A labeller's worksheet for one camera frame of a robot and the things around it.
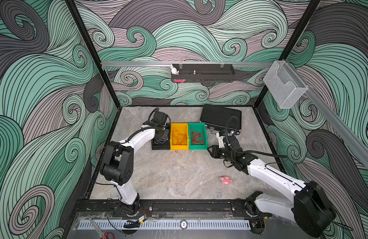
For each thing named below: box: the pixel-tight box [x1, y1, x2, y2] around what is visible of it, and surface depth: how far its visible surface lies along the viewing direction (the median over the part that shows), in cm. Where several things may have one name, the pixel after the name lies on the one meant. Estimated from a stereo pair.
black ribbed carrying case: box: [199, 103, 243, 135], surface depth 106 cm
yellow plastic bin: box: [170, 122, 189, 150], surface depth 100 cm
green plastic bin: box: [187, 122, 208, 150], surface depth 100 cm
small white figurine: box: [170, 63, 180, 75], surface depth 87 cm
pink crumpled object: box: [219, 176, 233, 186], surface depth 79 cm
